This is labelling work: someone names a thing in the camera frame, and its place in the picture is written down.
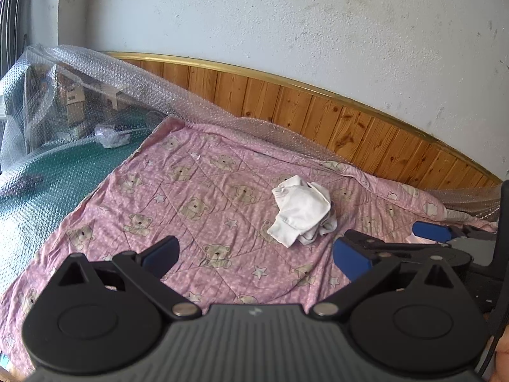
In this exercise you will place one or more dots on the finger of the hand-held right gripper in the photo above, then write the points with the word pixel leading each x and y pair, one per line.
pixel 431 230
pixel 397 246

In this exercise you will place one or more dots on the tall cardboard box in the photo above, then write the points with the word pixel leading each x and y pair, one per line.
pixel 75 101

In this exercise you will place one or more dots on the clear bubble wrap sheet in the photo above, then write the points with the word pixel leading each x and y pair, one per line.
pixel 131 83

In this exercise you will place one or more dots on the pink bear print blanket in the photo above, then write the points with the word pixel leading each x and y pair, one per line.
pixel 218 191

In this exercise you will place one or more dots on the dark window grille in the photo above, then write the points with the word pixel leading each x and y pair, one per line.
pixel 12 16

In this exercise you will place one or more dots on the green textured bed cover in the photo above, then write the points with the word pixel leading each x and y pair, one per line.
pixel 51 183

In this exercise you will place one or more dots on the crumpled clear plastic bag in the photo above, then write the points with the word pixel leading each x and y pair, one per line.
pixel 112 137

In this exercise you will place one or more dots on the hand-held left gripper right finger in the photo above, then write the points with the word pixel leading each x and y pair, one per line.
pixel 352 260

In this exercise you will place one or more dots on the cream white pants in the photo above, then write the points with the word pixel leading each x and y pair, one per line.
pixel 298 207

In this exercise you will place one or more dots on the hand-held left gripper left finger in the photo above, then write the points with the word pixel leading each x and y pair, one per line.
pixel 161 255

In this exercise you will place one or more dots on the wooden headboard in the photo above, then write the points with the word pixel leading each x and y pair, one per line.
pixel 318 115

